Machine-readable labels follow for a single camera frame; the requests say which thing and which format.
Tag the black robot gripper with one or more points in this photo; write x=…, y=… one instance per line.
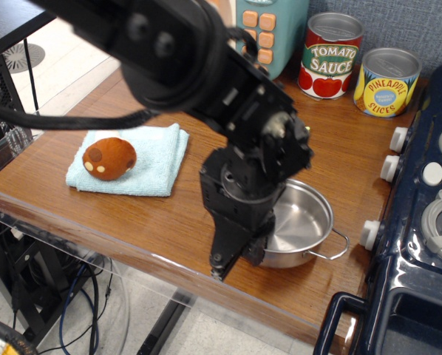
x=241, y=185

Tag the stainless steel pot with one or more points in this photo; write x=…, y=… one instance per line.
x=304, y=220

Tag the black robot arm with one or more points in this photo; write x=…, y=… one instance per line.
x=178, y=56

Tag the black table leg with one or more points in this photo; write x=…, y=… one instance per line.
x=162, y=329

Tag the light blue folded towel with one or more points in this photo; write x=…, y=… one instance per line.
x=160, y=152

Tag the white stove knob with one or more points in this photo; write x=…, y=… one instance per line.
x=398, y=139
x=389, y=168
x=369, y=234

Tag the brown plush mushroom toy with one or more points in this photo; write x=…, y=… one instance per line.
x=109, y=158

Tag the dark blue toy stove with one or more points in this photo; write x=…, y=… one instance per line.
x=401, y=312

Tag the toy microwave teal cream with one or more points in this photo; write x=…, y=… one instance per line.
x=264, y=32

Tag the pineapple slices can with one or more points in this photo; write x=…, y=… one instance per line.
x=386, y=81

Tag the tomato sauce can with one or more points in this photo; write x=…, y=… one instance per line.
x=331, y=48

